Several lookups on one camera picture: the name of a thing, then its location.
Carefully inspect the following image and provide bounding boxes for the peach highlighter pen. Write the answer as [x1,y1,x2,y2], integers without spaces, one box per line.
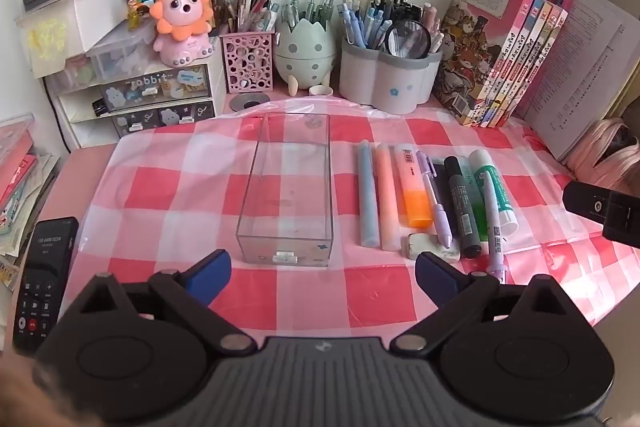
[375,143,402,252]

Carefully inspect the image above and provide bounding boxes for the green egg-shaped pen holder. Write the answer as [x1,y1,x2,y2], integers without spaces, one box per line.
[274,18,337,96]

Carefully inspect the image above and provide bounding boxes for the pens in egg holder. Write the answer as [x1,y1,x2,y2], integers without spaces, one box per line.
[282,0,336,30]

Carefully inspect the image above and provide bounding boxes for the black marker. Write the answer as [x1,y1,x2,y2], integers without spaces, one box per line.
[444,156,483,259]

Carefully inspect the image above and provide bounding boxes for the pink mesh pen holder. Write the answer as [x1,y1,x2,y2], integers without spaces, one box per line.
[220,32,276,95]

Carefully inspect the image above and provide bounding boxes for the pile of books and folders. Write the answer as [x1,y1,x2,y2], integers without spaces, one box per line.
[0,114,61,293]

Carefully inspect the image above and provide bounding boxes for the clear plastic box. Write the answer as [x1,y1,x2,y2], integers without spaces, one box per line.
[235,113,332,268]

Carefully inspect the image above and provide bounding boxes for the grey flower-shaped pen holder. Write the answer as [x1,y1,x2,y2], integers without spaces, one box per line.
[340,34,443,115]

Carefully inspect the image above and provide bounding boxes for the pink lion toy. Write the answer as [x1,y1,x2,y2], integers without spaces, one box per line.
[149,0,216,68]

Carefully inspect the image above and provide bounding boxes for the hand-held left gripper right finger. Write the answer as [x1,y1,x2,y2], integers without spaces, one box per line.
[392,251,583,355]

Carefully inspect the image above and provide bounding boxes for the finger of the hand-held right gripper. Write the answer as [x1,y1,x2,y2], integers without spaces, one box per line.
[562,180,612,224]

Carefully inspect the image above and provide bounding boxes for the green white marker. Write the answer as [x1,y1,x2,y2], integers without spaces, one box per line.
[469,149,519,237]

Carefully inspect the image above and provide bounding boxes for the striped pink spine comic book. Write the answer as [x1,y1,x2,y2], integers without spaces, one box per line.
[494,6,563,128]

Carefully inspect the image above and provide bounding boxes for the white drawer organizer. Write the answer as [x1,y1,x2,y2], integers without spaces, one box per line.
[42,57,226,140]

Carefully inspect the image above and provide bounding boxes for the white box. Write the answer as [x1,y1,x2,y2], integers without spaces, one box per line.
[15,0,131,78]

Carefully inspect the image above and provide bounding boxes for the blue spine comic book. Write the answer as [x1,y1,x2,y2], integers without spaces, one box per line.
[477,0,546,128]

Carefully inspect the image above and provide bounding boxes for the orange cap highlighter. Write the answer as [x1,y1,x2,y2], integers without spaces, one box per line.
[392,144,434,229]

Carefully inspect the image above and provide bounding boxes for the purple gel pen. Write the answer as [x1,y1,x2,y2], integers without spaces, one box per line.
[416,150,455,250]

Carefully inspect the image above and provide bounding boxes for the white and purple pen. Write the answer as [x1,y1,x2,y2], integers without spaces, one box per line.
[475,171,507,284]

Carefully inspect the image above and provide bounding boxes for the black magnifying glass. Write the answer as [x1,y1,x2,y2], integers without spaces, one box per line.
[387,21,432,58]

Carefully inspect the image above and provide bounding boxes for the pens in flower holder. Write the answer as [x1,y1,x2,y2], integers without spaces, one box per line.
[341,0,446,58]

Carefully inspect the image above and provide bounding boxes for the black smartphone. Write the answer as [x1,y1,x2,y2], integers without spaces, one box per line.
[12,217,80,355]

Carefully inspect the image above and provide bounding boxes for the blue highlighter pen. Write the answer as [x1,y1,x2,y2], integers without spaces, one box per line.
[357,141,381,249]

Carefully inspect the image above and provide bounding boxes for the round metal disc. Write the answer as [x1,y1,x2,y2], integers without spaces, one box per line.
[231,94,271,110]

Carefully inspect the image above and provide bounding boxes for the beige spine comic book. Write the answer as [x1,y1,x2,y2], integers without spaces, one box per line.
[486,1,555,128]

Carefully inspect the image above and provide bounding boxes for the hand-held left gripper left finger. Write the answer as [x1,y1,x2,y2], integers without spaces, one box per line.
[60,249,256,355]

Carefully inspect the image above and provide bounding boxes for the row of pink books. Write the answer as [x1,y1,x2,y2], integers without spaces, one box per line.
[432,0,536,128]

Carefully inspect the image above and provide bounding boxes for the white eraser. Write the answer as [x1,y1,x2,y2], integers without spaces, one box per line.
[402,233,460,264]

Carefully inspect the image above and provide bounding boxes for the small gold trinket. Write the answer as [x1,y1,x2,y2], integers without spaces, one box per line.
[127,4,151,30]

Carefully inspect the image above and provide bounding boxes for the open text book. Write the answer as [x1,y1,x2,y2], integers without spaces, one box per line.
[515,0,640,162]

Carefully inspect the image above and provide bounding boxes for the pens in pink holder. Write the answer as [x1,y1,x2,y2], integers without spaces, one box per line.
[222,0,281,35]

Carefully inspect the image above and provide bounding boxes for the pink checkered plastic tablecloth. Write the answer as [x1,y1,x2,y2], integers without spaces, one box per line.
[67,99,640,348]

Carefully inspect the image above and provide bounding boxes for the clear storage box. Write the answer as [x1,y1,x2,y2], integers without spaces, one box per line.
[85,27,161,80]

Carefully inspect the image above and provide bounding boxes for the pink pencil case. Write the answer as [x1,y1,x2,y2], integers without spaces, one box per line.
[567,117,640,198]

